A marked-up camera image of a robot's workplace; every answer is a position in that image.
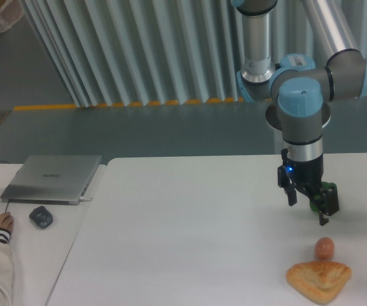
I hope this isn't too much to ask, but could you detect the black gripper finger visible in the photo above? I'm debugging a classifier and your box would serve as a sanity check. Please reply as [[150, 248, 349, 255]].
[[317, 183, 340, 226], [284, 185, 297, 206]]

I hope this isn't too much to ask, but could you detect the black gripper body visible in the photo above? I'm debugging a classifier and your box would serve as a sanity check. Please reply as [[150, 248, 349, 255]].
[[277, 149, 324, 198]]

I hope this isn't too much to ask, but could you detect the triangular golden bread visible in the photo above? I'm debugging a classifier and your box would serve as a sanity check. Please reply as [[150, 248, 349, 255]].
[[286, 261, 352, 305]]

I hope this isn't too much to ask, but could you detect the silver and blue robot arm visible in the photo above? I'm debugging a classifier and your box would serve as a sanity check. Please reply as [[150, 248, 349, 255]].
[[232, 1, 367, 225]]

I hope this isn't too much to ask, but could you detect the person's hand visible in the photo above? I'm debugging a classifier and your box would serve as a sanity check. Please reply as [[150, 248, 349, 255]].
[[0, 212, 14, 234]]

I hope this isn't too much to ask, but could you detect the green bell pepper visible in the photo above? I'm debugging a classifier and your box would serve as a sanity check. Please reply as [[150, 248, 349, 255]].
[[310, 181, 333, 213]]

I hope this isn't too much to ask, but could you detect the brown egg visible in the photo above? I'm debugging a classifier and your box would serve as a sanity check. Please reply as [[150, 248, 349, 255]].
[[315, 237, 334, 260]]

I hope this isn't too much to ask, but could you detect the silver closed laptop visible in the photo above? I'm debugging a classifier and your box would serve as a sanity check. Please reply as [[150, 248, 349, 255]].
[[0, 155, 101, 205]]

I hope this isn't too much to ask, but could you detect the corrugated metal panel barrier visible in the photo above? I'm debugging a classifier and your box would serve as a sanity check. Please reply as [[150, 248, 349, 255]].
[[22, 1, 367, 107]]

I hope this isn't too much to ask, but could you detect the dark grey 3D mouse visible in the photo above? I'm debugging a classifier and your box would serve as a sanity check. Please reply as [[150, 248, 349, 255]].
[[29, 206, 54, 230]]

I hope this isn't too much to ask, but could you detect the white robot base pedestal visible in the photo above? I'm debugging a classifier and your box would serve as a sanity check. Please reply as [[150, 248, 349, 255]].
[[265, 102, 331, 154]]

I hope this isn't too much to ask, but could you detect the white laptop charging cable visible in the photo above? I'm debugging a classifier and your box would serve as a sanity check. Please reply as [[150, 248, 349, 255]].
[[80, 171, 98, 203]]

